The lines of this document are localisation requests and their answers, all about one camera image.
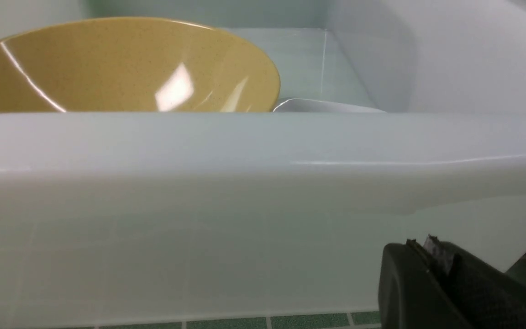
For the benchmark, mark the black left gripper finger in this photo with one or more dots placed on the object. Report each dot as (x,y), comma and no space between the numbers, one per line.
(438,285)

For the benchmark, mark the large translucent white bin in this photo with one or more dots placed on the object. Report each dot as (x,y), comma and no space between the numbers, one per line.
(141,218)

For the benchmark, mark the white dish in bin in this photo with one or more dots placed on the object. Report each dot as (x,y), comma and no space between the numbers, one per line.
(317,106)

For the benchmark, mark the yellow noodle bowl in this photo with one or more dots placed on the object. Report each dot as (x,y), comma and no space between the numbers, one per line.
(129,64)

